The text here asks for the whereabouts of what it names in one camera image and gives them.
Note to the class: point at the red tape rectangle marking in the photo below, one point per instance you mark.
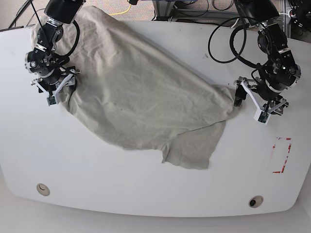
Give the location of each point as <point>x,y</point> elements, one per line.
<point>280,153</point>

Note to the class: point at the left round table grommet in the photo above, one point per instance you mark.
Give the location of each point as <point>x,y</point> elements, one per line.
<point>43,189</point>

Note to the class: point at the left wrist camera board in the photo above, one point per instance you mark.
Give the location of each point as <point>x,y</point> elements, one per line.
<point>261,116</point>

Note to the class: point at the beige grey t-shirt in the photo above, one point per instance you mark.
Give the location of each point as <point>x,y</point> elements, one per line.
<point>133,95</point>

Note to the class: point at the right round table grommet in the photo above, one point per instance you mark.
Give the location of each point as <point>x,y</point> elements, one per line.
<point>256,201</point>

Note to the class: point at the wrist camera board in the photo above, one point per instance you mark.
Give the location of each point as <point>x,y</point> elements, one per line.
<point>51,100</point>
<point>261,116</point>

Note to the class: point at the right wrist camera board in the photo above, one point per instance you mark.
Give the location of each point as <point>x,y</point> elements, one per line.
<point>51,100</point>

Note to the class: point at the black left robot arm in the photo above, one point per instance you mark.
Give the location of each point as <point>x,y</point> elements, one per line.
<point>280,72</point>

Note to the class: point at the aluminium frame rail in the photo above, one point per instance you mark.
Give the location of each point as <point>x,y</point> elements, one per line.
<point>216,11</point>

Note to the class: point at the round table grommet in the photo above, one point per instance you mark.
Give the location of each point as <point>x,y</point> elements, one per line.
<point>256,201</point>
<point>43,189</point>

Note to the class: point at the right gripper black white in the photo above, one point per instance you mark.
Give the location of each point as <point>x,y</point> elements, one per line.
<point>67,78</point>

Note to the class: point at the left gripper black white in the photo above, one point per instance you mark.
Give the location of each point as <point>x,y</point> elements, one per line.
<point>269,101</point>

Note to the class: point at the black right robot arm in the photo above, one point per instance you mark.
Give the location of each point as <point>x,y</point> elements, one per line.
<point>43,60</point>

